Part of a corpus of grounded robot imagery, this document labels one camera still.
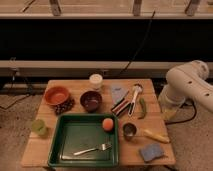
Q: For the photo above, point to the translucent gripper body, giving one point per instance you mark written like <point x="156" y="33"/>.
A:
<point x="169" y="105"/>

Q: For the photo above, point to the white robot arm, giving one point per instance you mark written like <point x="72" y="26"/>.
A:
<point x="186" y="81"/>

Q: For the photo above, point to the small metal cup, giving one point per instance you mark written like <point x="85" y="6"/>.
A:
<point x="129" y="131"/>

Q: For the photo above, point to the green plastic cup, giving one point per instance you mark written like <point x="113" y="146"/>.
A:
<point x="38" y="126"/>

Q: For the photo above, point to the yellow banana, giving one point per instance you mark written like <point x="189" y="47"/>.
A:
<point x="156" y="136"/>

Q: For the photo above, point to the blue sponge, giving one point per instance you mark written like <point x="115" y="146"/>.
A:
<point x="151" y="152"/>

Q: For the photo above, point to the black red striped block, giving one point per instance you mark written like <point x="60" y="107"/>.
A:
<point x="120" y="107"/>

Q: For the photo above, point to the orange ball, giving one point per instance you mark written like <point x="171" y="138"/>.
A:
<point x="107" y="124"/>

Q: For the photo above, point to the silver fork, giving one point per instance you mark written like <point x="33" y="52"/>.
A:
<point x="102" y="147"/>

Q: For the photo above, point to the white jar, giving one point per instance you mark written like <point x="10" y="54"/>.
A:
<point x="96" y="81"/>

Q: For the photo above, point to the dark maroon bowl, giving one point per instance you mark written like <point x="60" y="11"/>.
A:
<point x="91" y="101"/>

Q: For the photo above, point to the green plastic tray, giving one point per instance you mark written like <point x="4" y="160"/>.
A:
<point x="76" y="132"/>

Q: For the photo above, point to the bunch of dark grapes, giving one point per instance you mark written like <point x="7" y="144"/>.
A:
<point x="64" y="107"/>

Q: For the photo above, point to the orange bowl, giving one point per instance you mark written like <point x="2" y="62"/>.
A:
<point x="56" y="95"/>

